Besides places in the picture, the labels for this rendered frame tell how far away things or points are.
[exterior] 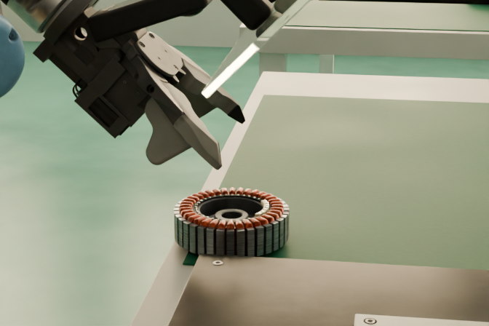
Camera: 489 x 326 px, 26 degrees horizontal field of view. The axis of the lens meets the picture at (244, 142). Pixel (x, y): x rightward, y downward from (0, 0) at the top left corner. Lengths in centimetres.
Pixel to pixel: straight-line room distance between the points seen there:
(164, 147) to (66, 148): 285
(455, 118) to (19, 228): 187
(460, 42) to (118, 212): 146
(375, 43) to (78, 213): 141
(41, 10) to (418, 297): 42
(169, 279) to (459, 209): 34
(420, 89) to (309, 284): 76
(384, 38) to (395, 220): 98
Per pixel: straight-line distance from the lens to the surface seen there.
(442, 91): 162
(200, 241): 99
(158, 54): 99
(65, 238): 302
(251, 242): 99
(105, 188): 339
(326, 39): 205
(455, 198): 117
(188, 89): 103
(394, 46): 205
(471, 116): 148
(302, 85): 163
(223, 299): 88
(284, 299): 88
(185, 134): 93
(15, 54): 86
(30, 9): 99
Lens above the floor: 116
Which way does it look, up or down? 18 degrees down
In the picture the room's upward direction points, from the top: straight up
